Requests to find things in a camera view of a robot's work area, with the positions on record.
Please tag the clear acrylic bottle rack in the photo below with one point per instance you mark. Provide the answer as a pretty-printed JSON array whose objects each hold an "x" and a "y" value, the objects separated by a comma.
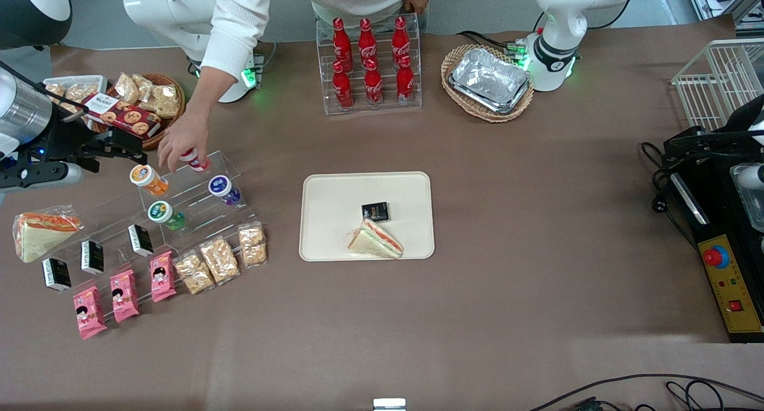
[{"x": 382, "y": 104}]

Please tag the beige plastic tray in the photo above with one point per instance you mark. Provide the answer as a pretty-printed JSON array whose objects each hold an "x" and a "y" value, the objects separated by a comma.
[{"x": 334, "y": 220}]

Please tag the white rectangular snack tray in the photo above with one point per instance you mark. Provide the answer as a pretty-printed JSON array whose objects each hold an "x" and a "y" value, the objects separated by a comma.
[{"x": 89, "y": 80}]

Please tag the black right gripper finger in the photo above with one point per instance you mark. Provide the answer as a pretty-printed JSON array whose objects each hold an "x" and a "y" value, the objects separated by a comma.
[
  {"x": 119, "y": 158},
  {"x": 125, "y": 141}
]

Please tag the forearm in white sleeve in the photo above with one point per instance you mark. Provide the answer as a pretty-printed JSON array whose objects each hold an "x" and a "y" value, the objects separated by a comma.
[{"x": 236, "y": 29}]

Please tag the brown wicker basket with snacks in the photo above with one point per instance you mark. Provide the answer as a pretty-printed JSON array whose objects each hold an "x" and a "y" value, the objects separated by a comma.
[{"x": 170, "y": 124}]

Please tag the purple gum bottle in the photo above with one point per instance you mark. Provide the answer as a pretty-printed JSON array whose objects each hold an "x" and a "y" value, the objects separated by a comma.
[{"x": 222, "y": 187}]

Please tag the small black box gold print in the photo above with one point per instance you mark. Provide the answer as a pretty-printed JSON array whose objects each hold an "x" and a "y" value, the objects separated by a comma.
[{"x": 375, "y": 212}]

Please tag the red cola bottle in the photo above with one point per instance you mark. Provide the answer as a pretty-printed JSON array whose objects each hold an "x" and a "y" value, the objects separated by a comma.
[
  {"x": 366, "y": 38},
  {"x": 341, "y": 38},
  {"x": 405, "y": 80},
  {"x": 400, "y": 36},
  {"x": 342, "y": 86},
  {"x": 373, "y": 83}
]

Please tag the person's right hand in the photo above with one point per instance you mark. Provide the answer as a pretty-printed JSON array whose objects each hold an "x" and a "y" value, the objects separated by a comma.
[{"x": 182, "y": 138}]

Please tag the clear acrylic tiered stand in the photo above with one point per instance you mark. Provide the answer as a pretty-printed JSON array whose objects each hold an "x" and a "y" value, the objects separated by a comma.
[{"x": 197, "y": 220}]

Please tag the wrapped sandwich on tray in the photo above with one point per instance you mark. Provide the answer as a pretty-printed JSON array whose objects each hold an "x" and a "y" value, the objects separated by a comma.
[{"x": 376, "y": 243}]

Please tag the stacked aluminium foil trays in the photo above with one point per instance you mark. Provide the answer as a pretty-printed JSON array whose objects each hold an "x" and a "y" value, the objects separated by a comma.
[{"x": 489, "y": 80}]

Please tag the clear bag rice crackers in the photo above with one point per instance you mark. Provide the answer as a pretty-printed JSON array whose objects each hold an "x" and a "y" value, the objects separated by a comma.
[
  {"x": 194, "y": 273},
  {"x": 144, "y": 86},
  {"x": 55, "y": 90},
  {"x": 81, "y": 92},
  {"x": 252, "y": 245},
  {"x": 165, "y": 101},
  {"x": 126, "y": 87},
  {"x": 220, "y": 260}
]

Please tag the small silver metal block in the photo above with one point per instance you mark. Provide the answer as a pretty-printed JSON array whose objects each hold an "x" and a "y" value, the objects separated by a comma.
[{"x": 389, "y": 405}]

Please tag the light wicker basket with trays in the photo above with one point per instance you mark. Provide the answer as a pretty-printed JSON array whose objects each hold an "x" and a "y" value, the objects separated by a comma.
[{"x": 456, "y": 101}]

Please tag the green gum bottle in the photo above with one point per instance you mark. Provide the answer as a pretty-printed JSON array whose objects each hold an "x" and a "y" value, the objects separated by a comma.
[{"x": 160, "y": 212}]

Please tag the black sealing machine yellow panel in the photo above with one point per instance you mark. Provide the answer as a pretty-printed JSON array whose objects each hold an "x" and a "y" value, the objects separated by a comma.
[{"x": 731, "y": 291}]

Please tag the orange gum bottle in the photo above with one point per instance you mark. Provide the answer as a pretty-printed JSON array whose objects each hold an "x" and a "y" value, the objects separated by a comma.
[{"x": 146, "y": 178}]

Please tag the pink snack packet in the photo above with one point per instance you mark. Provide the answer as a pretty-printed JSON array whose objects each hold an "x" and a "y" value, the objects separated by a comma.
[
  {"x": 89, "y": 313},
  {"x": 162, "y": 277},
  {"x": 124, "y": 296}
]

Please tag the black box white end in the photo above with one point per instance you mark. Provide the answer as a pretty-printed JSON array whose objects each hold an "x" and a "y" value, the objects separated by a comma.
[
  {"x": 141, "y": 240},
  {"x": 57, "y": 274},
  {"x": 92, "y": 256}
]

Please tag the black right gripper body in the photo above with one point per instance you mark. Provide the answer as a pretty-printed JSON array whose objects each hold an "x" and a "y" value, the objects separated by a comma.
[{"x": 61, "y": 141}]

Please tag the foil tray in sealing machine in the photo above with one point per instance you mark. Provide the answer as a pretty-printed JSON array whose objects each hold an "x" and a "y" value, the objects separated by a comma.
[{"x": 751, "y": 199}]

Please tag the red gum bottle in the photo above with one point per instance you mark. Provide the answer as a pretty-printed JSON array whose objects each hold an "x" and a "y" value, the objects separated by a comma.
[{"x": 197, "y": 162}]

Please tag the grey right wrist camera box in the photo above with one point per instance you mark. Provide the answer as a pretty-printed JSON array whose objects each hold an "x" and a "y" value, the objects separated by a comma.
[{"x": 42, "y": 175}]

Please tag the red cookie box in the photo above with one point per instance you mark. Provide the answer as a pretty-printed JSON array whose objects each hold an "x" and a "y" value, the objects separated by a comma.
[{"x": 131, "y": 119}]

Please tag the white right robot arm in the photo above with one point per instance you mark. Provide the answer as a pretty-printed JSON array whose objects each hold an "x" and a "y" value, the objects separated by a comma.
[{"x": 173, "y": 11}]

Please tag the plastic wrapped triangle sandwich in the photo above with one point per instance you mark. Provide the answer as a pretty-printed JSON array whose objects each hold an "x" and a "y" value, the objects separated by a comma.
[{"x": 42, "y": 235}]

